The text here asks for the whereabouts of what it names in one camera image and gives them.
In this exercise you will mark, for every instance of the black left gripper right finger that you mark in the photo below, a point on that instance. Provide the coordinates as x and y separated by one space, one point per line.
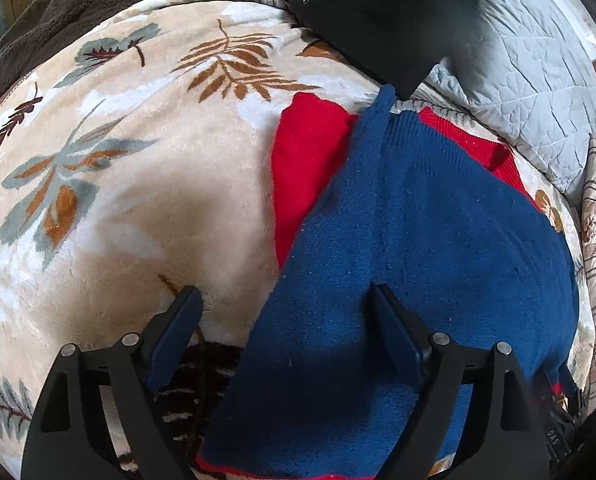
473 417

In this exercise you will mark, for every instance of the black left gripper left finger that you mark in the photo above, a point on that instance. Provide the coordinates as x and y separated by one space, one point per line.
69 437

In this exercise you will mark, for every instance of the blue knitted garment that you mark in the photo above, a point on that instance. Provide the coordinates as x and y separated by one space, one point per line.
403 239

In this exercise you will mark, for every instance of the red knitted garment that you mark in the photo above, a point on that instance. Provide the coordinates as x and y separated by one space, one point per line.
308 169

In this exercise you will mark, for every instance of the beige leaf-pattern plush blanket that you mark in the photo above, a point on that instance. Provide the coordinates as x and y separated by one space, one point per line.
138 159

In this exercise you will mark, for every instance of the grey quilted pillow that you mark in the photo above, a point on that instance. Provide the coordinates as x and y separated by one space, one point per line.
525 75

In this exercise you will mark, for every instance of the black garment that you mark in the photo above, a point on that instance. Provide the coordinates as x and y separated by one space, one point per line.
395 42

